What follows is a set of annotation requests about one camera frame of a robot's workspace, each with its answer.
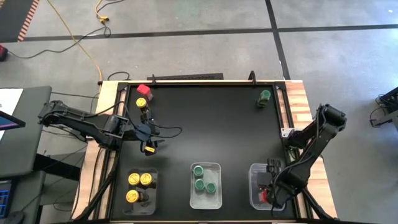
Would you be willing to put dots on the grey side desk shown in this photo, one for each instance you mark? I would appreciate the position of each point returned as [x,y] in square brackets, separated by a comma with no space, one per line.
[28,149]

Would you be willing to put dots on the black desk crossbar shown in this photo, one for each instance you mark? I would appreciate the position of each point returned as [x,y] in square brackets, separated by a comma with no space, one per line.
[56,166]

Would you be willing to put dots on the orange striped black mat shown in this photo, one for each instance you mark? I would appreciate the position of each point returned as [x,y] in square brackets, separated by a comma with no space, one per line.
[12,18]

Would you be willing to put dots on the white paper sheet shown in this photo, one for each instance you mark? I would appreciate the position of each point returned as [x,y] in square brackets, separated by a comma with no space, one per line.
[9,99]

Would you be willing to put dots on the backlit keyboard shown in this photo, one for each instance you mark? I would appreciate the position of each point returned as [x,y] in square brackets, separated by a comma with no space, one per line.
[3,199]

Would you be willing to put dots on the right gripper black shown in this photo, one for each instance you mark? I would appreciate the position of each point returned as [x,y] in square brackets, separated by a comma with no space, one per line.
[264,179]

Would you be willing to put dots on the translucent white plastic bin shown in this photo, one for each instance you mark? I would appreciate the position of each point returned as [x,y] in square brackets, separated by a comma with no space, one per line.
[205,202]

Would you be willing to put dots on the clear plastic bin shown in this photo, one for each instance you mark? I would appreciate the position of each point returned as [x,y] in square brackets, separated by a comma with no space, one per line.
[252,174]

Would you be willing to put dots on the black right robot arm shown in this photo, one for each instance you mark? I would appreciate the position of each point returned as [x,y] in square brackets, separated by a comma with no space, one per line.
[311,149]

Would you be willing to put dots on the red-lid glass spice jar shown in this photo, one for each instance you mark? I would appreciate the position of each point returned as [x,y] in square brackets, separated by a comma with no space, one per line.
[263,196]
[144,90]

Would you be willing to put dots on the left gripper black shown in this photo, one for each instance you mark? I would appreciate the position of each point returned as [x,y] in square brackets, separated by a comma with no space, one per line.
[143,132]

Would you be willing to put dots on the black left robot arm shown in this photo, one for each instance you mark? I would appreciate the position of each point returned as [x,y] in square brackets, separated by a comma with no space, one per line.
[77,119]

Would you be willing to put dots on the black aluminium table frame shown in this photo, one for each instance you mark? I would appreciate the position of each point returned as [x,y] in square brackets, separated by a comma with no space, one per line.
[202,83]

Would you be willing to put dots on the white metal corner bracket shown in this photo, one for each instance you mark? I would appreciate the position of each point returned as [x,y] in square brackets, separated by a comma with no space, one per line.
[286,133]

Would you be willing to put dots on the dark tablet screen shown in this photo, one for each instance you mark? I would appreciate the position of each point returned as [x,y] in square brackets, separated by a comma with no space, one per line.
[7,123]

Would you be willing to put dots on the red floor device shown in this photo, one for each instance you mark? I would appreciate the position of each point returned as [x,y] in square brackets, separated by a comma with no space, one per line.
[3,53]

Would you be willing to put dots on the smoky grey plastic bin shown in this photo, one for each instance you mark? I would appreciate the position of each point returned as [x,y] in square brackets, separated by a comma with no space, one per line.
[154,206]

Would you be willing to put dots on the black table clamp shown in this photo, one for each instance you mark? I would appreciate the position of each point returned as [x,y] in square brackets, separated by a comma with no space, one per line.
[153,80]
[252,77]

